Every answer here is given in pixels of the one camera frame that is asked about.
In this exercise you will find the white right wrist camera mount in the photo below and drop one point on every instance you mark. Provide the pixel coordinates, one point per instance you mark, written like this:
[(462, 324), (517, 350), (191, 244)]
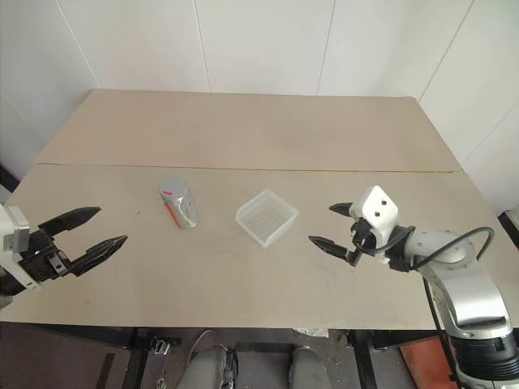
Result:
[(379, 212)]

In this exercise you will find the red floor mat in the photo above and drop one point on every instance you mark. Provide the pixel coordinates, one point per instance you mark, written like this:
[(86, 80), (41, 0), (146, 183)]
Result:
[(421, 364)]

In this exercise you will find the translucent square plastic container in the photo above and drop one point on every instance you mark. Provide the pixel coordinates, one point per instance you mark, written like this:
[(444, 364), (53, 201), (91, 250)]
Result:
[(265, 216)]

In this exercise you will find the black object at wall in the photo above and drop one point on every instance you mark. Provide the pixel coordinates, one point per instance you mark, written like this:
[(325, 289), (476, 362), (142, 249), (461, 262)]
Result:
[(6, 180)]

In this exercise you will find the crumpled paper scrap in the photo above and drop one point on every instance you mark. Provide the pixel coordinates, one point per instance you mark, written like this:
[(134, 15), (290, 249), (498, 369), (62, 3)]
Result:
[(313, 331)]

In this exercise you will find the black metal table frame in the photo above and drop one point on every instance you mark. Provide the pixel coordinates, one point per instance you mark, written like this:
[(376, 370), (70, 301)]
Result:
[(129, 352)]

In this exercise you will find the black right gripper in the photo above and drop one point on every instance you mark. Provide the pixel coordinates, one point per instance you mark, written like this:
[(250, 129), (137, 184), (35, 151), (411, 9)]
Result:
[(363, 235)]

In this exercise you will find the metal table clamp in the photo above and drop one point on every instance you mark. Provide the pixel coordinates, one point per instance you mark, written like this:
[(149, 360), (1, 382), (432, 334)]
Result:
[(164, 345)]

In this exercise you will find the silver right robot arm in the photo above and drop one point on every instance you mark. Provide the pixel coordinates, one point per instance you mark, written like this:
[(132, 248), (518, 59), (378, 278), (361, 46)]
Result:
[(466, 291)]

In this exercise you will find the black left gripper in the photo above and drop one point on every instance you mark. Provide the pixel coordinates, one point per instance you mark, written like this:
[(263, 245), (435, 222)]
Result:
[(42, 259)]

